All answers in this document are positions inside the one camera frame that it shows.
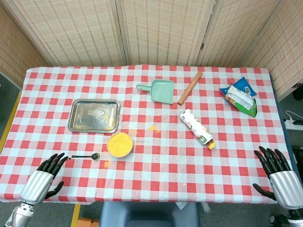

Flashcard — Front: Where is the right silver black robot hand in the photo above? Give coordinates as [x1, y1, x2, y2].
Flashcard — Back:
[252, 146, 303, 210]

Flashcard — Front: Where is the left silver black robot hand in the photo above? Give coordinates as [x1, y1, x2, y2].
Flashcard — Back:
[19, 152, 69, 206]

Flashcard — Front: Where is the black spoon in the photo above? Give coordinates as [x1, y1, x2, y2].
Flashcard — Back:
[71, 152, 101, 161]

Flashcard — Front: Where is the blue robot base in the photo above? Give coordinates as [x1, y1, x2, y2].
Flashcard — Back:
[99, 201, 201, 227]

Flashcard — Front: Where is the rectangular steel tray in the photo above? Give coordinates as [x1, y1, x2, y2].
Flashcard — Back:
[67, 98, 121, 134]

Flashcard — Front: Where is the yellow bowl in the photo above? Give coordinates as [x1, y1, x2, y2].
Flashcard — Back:
[107, 132, 134, 158]

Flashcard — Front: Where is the white power strip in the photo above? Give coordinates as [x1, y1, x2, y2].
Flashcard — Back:
[285, 119, 303, 131]

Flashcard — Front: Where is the orange box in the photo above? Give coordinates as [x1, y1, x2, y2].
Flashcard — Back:
[77, 218, 100, 227]

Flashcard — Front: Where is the black equipment with label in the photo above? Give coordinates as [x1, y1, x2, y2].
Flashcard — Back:
[293, 82, 303, 100]

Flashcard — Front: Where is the green white snack bag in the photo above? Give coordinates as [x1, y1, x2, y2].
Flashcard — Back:
[224, 85, 258, 118]

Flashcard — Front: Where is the white bottle with orange cap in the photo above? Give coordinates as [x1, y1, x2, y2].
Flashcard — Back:
[179, 108, 216, 149]

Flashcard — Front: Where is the blue snack bag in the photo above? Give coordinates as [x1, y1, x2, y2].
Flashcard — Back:
[218, 77, 258, 105]

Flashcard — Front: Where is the red white checkered tablecloth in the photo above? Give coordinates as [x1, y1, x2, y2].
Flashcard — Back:
[0, 64, 299, 205]

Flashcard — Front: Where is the woven folding screen panel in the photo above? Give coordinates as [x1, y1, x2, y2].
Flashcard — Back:
[0, 4, 52, 88]
[242, 0, 303, 102]
[196, 0, 288, 68]
[2, 0, 127, 67]
[115, 0, 216, 67]

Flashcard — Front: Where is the wooden rolling pin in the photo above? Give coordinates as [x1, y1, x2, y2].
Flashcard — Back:
[177, 71, 203, 105]

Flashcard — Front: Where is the green plastic scoop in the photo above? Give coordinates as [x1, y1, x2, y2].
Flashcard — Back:
[136, 79, 175, 105]

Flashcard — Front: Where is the white power cable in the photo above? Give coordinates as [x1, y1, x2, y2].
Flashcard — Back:
[285, 110, 299, 121]

